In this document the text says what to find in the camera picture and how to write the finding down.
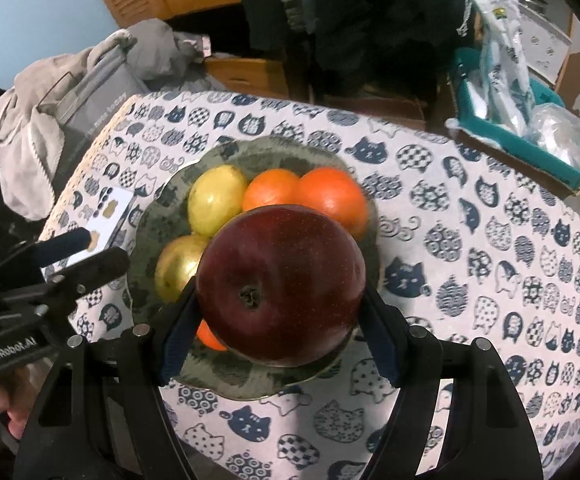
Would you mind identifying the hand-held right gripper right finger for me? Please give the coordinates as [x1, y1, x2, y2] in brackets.
[357, 285, 543, 480]

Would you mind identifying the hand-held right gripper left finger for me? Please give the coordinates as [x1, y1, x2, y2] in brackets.
[12, 277, 206, 480]

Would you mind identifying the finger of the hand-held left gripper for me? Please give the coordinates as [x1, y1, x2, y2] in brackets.
[45, 247, 131, 300]
[29, 227, 93, 267]

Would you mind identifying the small orange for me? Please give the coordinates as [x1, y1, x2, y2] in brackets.
[196, 317, 228, 352]
[241, 168, 302, 213]

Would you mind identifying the yellow apple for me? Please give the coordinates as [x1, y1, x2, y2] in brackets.
[155, 234, 211, 303]

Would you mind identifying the green glass plate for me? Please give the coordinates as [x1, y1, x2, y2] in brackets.
[127, 135, 383, 401]

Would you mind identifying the red apple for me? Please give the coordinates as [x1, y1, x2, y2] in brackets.
[196, 205, 367, 367]

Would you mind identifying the large orange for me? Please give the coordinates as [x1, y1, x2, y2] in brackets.
[297, 167, 369, 238]

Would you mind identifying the person's left hand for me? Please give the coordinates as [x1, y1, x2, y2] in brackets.
[0, 360, 38, 441]

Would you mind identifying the white printed card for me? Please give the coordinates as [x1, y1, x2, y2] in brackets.
[44, 187, 138, 280]

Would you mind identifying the cat print tablecloth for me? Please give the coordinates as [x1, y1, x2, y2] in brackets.
[37, 90, 580, 480]

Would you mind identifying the grey fabric bag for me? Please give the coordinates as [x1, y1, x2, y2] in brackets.
[35, 45, 141, 186]

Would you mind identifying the grey jacket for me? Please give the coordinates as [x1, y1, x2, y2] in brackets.
[125, 20, 231, 93]

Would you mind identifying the brown cardboard box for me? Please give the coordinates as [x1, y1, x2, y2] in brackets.
[445, 120, 580, 200]

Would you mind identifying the wooden drawer box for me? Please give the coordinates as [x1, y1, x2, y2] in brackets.
[205, 56, 291, 98]

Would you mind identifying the teal box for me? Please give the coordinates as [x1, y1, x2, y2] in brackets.
[445, 47, 580, 188]

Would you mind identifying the clear plastic bag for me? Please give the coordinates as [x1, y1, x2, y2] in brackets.
[525, 104, 580, 171]

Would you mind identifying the white printed plastic bag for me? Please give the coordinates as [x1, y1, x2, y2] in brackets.
[457, 0, 533, 136]

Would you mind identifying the black coat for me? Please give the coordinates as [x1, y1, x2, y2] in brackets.
[235, 0, 471, 106]

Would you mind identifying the white patterned box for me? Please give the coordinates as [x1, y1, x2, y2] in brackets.
[517, 0, 573, 86]

